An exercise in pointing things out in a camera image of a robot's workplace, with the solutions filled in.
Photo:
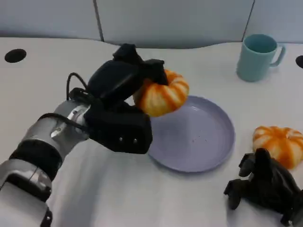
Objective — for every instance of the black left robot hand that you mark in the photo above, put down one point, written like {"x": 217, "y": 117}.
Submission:
{"x": 111, "y": 78}

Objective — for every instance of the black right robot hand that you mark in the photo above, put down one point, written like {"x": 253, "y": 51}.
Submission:
{"x": 272, "y": 184}

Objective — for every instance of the orange and white bread roll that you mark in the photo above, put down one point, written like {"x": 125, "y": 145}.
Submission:
{"x": 163, "y": 97}
{"x": 279, "y": 144}

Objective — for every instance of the lilac plate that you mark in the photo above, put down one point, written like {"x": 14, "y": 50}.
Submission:
{"x": 191, "y": 142}

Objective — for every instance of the pale green mug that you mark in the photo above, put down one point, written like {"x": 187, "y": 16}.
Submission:
{"x": 256, "y": 61}

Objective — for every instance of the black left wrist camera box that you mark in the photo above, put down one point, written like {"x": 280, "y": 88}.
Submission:
{"x": 118, "y": 127}

